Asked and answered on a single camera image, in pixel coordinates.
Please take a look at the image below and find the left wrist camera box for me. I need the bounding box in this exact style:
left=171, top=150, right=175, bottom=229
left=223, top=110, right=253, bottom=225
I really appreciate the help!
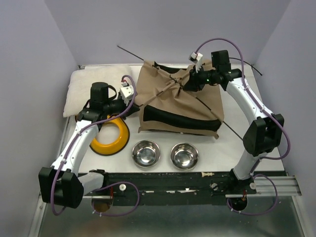
left=119, top=85, right=134, bottom=105

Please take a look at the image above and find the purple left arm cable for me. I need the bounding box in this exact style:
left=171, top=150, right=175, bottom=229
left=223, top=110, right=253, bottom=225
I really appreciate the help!
left=50, top=75, right=140, bottom=217

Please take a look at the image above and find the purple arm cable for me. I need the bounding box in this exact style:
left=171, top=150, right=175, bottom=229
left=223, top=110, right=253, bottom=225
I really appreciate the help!
left=50, top=75, right=140, bottom=217
left=195, top=37, right=291, bottom=215

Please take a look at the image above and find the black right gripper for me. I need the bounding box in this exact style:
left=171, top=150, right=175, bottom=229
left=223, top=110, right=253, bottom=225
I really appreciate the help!
left=182, top=65, right=218, bottom=93

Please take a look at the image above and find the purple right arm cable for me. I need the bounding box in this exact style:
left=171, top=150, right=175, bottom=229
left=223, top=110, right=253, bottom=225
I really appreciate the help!
left=195, top=37, right=291, bottom=215

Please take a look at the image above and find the black tent pole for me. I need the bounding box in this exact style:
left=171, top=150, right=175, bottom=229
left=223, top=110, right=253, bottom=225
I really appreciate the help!
left=138, top=57, right=264, bottom=109
left=117, top=44, right=244, bottom=142

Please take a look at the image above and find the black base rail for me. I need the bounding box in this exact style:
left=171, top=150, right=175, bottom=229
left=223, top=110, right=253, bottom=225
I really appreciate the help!
left=81, top=171, right=257, bottom=206

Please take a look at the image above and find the aluminium extrusion rail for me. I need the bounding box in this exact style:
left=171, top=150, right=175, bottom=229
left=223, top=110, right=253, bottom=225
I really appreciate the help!
left=220, top=175, right=302, bottom=198

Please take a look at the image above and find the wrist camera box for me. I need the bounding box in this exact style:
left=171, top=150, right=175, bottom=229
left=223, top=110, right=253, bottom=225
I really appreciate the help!
left=119, top=85, right=134, bottom=105
left=189, top=52, right=203, bottom=73

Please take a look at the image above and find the right steel pet bowl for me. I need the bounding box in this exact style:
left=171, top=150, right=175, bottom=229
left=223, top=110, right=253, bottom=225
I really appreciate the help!
left=170, top=143, right=199, bottom=170

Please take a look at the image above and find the left steel pet bowl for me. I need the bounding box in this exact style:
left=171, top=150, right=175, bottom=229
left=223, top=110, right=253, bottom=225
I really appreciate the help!
left=131, top=140, right=160, bottom=168

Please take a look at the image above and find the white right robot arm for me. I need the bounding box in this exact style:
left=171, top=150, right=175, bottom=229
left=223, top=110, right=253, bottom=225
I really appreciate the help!
left=184, top=50, right=284, bottom=194

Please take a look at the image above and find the white fluffy pet cushion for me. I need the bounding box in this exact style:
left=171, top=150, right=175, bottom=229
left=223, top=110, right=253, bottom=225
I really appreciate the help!
left=63, top=65, right=133, bottom=118

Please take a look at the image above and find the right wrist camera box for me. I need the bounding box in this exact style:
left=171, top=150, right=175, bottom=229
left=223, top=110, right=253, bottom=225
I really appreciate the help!
left=189, top=52, right=203, bottom=73

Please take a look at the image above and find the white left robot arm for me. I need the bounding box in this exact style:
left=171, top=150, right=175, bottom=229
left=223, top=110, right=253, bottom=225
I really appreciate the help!
left=38, top=79, right=136, bottom=208

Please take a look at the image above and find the steel pet bowl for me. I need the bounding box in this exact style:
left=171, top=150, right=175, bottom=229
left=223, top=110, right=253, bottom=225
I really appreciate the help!
left=131, top=140, right=160, bottom=168
left=170, top=143, right=199, bottom=170

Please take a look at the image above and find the white chess piece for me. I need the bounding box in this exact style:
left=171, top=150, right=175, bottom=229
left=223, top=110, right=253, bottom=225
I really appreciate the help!
left=201, top=172, right=214, bottom=178

